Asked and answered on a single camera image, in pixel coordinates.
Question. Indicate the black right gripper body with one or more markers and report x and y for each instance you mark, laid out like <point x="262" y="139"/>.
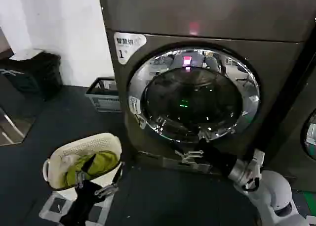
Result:
<point x="218" y="159"/>

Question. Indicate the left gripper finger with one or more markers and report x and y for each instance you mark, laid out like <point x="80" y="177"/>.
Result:
<point x="81" y="177"/>
<point x="116" y="179"/>

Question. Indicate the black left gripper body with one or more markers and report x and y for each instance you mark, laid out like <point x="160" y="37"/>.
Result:
<point x="81" y="201"/>

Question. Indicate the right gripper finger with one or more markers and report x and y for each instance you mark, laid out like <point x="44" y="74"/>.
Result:
<point x="203" y="142"/>
<point x="190" y="154"/>

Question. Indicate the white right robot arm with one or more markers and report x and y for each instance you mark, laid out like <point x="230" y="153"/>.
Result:
<point x="271" y="186"/>

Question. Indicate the olive green garment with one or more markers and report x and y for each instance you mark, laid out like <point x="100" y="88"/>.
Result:
<point x="103" y="161"/>

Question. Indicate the white garment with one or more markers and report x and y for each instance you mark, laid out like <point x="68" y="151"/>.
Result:
<point x="67" y="160"/>

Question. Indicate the cream perforated laundry basket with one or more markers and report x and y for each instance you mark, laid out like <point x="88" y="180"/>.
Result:
<point x="81" y="143"/>

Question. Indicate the round glass dryer door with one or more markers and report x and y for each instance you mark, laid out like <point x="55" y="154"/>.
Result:
<point x="309" y="137"/>
<point x="195" y="92"/>

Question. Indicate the grey dryer without label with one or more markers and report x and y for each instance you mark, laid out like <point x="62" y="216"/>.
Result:
<point x="291" y="127"/>

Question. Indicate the grey plastic crate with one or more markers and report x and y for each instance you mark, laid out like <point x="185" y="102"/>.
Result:
<point x="106" y="100"/>

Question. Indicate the black waste bin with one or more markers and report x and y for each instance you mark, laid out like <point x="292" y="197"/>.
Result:
<point x="37" y="75"/>

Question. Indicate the grey dryer with number label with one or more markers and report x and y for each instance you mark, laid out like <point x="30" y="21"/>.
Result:
<point x="197" y="13"/>

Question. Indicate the white sheet on bin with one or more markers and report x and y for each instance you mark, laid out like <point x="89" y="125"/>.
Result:
<point x="27" y="54"/>

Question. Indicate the grey square floor frame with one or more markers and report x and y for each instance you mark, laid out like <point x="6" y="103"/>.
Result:
<point x="50" y="206"/>

